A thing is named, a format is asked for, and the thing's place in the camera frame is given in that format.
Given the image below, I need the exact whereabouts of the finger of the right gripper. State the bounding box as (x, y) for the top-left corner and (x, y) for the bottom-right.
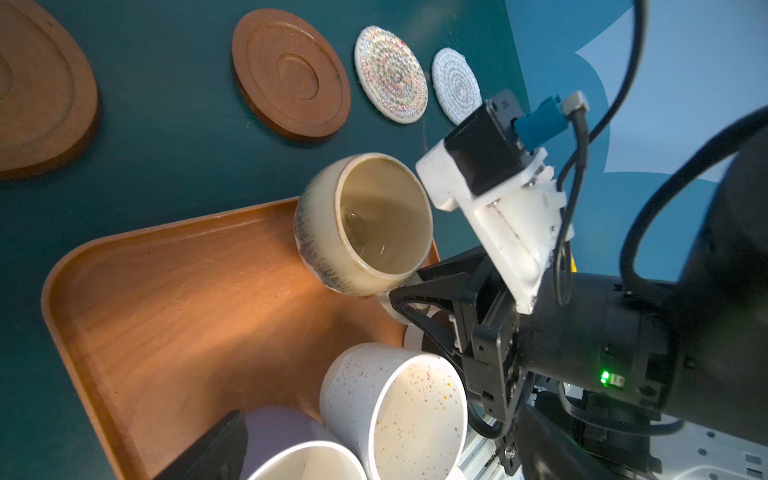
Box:
(392, 299), (480, 372)
(389, 248), (487, 306)

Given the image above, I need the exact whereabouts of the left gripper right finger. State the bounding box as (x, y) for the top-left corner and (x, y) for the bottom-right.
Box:
(512, 405), (617, 480)

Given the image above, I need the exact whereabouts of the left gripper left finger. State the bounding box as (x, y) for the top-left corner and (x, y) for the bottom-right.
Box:
(155, 410), (248, 480)

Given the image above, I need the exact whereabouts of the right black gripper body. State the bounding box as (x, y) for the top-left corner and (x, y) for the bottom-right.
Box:
(455, 251), (676, 419)

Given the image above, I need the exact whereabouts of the purple mug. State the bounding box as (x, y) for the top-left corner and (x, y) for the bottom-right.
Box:
(240, 406), (367, 480)

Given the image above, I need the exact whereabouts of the beige ceramic mug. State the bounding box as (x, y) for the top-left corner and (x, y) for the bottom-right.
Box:
(294, 153), (433, 324)

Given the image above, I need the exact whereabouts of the grey woven coaster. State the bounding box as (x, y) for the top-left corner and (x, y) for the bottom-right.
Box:
(432, 48), (482, 125)

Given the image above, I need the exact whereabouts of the multicolour woven coaster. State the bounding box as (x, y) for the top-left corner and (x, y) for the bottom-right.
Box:
(353, 25), (428, 125)

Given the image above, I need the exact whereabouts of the dark wooden coaster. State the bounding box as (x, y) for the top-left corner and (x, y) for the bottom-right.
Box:
(1, 1), (100, 180)
(231, 8), (351, 143)

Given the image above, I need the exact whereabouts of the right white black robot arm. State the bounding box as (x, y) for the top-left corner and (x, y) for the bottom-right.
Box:
(385, 1), (767, 444)

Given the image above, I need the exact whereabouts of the black mug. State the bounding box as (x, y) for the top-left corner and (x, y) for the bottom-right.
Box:
(403, 305), (461, 366)

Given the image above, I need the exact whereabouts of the white speckled mug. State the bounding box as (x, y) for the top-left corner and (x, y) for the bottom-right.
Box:
(319, 343), (468, 479)

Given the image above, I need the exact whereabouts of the orange wooden tray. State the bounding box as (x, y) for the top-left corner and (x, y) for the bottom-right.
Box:
(41, 199), (406, 479)

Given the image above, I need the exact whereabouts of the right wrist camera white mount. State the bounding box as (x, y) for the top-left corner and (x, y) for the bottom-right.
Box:
(415, 89), (592, 316)

